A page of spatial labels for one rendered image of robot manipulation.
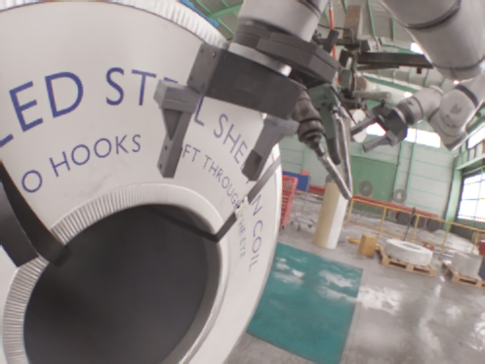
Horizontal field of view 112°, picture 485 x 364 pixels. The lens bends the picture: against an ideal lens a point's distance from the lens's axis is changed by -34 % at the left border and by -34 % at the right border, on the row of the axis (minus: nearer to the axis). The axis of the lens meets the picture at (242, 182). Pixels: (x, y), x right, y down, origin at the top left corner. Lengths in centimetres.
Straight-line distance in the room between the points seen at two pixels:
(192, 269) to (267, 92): 57
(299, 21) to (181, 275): 71
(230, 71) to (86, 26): 20
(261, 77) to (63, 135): 24
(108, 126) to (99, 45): 11
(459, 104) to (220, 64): 58
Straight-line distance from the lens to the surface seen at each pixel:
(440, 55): 30
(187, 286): 77
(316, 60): 22
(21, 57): 33
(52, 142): 33
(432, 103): 85
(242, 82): 26
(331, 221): 507
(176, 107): 25
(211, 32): 50
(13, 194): 28
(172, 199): 44
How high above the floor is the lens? 111
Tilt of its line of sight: 2 degrees down
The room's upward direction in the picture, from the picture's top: 13 degrees clockwise
